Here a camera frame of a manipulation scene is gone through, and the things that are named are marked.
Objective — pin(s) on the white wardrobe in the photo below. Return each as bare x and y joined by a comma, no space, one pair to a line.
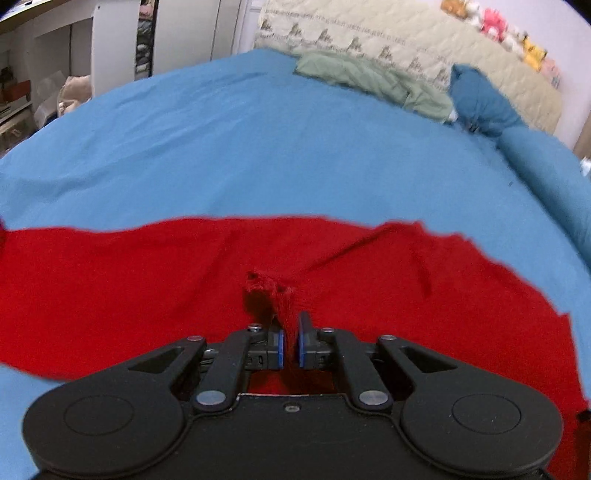
185,33

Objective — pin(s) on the dark blue pillow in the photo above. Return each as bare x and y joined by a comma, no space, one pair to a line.
480,106

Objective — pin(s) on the white desk shelf unit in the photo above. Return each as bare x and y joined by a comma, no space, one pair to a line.
35,63

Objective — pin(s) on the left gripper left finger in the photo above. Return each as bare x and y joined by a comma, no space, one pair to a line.
117,421

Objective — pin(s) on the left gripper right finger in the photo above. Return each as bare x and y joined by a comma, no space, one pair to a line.
456,416

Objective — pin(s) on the cream quilted headboard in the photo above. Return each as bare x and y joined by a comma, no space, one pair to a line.
417,38

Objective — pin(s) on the green pillow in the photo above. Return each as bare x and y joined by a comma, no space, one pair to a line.
370,77

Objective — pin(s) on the red knit sweater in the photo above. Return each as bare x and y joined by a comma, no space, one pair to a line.
75,302

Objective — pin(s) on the beige bag on floor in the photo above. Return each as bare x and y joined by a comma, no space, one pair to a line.
76,91

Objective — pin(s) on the blue rolled duvet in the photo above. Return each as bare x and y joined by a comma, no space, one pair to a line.
552,173

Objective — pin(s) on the blue bed sheet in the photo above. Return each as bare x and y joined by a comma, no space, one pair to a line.
245,136

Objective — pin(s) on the plush toys row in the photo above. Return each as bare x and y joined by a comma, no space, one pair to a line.
491,23

